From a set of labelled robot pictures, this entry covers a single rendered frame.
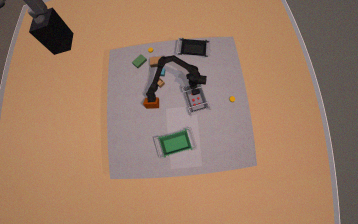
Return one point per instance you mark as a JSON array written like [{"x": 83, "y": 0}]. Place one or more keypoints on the green rectangular block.
[{"x": 139, "y": 61}]

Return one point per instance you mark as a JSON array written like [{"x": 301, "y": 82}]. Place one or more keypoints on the green plastic tray with wire bars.
[{"x": 174, "y": 143}]

